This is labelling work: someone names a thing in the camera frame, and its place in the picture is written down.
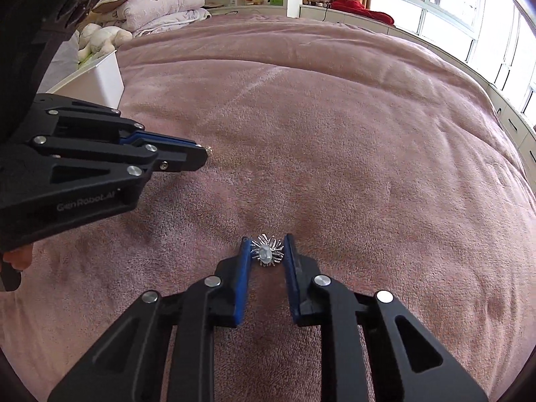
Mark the bay window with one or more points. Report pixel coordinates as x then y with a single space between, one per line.
460 12

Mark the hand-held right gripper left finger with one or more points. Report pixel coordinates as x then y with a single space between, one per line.
243 284

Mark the white plush toy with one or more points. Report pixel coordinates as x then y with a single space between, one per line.
104 35

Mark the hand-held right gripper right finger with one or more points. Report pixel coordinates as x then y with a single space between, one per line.
292 284

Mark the silver starburst brooch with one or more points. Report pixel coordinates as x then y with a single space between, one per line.
264 253

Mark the red cloth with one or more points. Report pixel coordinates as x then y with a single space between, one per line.
360 10

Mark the person's left hand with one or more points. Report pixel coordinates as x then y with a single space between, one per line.
21 257

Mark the folded lilac quilt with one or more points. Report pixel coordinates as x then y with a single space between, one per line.
167 10

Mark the white rectangular storage box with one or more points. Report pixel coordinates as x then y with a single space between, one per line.
106 77

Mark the pink plush bed blanket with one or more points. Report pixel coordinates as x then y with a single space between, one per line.
335 134

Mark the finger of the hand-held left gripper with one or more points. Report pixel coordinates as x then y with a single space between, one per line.
176 161
138 136

